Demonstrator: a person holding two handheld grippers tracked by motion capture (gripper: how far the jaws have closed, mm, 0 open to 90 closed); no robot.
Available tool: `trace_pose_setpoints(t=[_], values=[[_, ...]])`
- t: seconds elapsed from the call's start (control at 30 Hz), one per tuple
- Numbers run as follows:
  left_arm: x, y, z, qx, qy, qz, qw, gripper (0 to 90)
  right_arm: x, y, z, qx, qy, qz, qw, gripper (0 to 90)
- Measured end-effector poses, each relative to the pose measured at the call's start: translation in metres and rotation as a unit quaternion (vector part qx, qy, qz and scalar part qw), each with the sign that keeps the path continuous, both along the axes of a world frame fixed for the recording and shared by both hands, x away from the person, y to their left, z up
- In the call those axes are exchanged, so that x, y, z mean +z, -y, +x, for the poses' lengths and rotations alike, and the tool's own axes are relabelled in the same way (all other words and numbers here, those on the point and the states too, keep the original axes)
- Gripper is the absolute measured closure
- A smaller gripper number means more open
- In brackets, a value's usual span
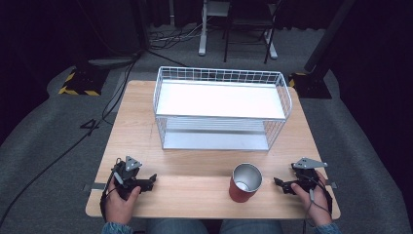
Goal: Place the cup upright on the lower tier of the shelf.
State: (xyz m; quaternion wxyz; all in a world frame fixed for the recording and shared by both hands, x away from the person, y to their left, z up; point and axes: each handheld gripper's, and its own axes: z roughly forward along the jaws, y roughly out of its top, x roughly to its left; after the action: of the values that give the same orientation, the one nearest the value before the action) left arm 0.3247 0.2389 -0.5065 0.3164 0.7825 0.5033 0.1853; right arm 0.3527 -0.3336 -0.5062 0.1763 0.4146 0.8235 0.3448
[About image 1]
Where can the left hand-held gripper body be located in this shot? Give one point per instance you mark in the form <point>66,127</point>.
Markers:
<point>125,177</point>

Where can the white desk frame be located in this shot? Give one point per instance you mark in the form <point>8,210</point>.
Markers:
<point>203,39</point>

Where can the grey tape strip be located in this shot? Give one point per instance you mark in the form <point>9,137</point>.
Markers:
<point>96,186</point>
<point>331,185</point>

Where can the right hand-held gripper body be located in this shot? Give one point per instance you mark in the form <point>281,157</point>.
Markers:
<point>307,178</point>

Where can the black metal chair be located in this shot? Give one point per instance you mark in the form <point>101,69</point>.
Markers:
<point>248,21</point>

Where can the black slanted stand pole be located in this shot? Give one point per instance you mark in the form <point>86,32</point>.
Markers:
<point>328,35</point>

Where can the black yellow striped stand base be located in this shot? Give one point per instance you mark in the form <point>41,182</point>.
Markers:
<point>85,83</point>
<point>311,86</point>

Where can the red cup with metal inside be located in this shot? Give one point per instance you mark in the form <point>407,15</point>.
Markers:
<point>238,194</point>

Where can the person's left hand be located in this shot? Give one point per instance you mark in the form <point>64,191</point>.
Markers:
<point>118,208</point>

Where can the person's right hand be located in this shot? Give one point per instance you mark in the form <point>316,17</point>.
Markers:
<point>319,204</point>

